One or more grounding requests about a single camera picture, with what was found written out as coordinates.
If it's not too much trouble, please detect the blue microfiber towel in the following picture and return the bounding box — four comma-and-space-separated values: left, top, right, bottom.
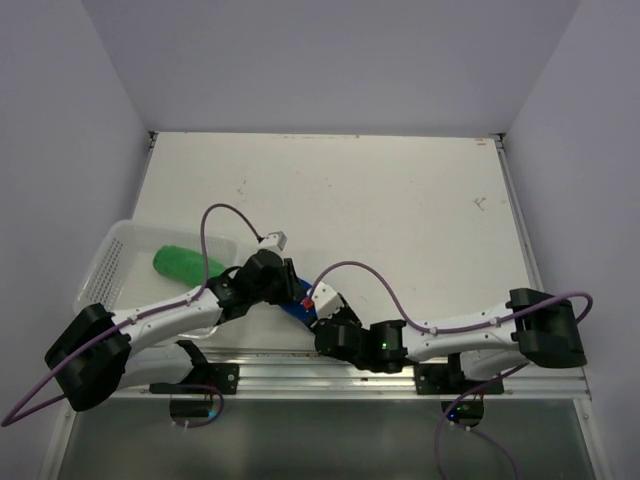
279, 298, 317, 330

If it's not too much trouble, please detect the green microfiber towel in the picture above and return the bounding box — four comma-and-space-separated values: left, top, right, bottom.
152, 245, 226, 288

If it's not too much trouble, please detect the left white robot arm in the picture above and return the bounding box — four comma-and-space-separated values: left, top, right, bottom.
45, 249, 309, 412

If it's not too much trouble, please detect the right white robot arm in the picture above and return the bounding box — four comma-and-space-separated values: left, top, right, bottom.
310, 284, 587, 393

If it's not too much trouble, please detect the clear plastic basket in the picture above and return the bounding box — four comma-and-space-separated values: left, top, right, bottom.
73, 220, 239, 346

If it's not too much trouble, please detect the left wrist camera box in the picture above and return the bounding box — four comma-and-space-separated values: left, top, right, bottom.
258, 231, 287, 254

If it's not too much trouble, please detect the aluminium mounting rail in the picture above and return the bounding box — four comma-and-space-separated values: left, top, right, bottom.
63, 352, 591, 399

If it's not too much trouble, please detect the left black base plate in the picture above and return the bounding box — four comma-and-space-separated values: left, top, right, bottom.
149, 363, 240, 395

